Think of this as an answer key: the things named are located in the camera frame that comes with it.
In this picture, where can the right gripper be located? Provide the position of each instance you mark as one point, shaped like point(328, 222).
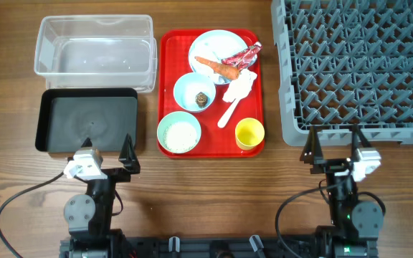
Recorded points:
point(314, 156)

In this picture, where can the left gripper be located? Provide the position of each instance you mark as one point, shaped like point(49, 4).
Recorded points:
point(127, 158)

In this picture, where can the mint green bowl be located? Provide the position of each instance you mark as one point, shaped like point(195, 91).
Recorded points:
point(174, 117)

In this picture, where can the white rice pile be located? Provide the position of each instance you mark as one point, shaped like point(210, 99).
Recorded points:
point(180, 137)

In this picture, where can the brown food scrap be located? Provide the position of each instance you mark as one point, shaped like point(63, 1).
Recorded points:
point(201, 99)

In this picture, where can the red snack wrapper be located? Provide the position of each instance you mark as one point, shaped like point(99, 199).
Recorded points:
point(245, 58)

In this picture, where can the orange carrot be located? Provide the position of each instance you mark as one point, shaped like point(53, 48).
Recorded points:
point(229, 72)

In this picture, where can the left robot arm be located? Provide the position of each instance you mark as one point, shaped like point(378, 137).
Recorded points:
point(89, 215)

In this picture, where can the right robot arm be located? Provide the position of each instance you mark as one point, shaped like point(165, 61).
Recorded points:
point(356, 217)

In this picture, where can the grey dishwasher rack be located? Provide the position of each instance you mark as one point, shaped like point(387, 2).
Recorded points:
point(345, 63)

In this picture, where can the black plastic tray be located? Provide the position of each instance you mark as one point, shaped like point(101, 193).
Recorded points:
point(67, 117)

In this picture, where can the yellow plastic cup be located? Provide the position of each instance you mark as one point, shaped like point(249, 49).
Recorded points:
point(249, 133)

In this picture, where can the light blue bowl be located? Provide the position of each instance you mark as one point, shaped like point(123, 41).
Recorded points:
point(188, 86)

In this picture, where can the clear plastic bin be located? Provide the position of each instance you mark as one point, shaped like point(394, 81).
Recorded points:
point(97, 51)

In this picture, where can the crumpled white napkin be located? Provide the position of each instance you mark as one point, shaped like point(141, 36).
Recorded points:
point(240, 87)

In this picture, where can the white plastic spoon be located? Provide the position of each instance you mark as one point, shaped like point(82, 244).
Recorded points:
point(228, 113)

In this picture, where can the red serving tray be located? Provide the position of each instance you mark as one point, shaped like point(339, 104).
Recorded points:
point(214, 142)

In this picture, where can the light blue plate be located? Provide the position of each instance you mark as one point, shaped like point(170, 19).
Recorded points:
point(215, 45)

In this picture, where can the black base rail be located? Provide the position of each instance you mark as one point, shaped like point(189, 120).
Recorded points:
point(252, 246)

